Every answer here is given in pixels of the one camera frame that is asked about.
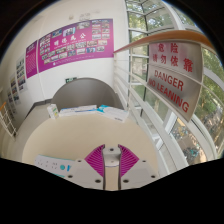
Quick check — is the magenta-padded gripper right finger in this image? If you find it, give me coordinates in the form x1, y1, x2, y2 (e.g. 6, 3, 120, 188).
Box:
117, 144, 159, 192

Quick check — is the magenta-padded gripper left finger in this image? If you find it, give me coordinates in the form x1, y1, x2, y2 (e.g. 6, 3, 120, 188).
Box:
64, 144, 107, 192

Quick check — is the white charger with blue ring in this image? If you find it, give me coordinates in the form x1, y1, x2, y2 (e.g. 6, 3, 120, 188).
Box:
102, 146, 122, 168

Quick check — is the white railing with wooden handrail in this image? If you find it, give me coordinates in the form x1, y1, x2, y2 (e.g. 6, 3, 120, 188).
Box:
113, 29, 224, 178

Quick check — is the white box with teal corner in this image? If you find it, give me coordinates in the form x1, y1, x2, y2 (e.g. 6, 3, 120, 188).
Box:
96, 104, 130, 123

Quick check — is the long flat white box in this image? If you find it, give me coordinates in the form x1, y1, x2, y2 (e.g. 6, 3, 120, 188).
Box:
58, 105, 98, 117

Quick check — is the small white and green box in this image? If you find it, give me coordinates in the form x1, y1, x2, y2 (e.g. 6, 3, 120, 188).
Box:
46, 103, 60, 120

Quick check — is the grey curved chair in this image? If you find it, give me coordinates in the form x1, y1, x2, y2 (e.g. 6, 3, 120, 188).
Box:
51, 77, 125, 111

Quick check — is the metal danger sign plate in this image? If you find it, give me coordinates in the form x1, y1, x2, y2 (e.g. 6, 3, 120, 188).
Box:
146, 64, 202, 123

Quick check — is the white stair railing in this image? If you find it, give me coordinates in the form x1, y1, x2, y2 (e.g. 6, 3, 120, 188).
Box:
0, 101, 18, 138

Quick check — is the narrow magenta text poster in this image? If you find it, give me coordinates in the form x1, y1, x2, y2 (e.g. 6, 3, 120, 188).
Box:
25, 40, 39, 80

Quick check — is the large magenta photo poster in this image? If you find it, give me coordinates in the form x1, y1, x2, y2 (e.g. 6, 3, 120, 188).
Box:
37, 18, 115, 74

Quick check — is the white framed window wall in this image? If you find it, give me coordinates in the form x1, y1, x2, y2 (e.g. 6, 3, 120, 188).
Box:
124, 0, 224, 166

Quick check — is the row of wall photo panels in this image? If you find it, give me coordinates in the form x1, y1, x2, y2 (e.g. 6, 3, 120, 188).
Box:
5, 54, 28, 113

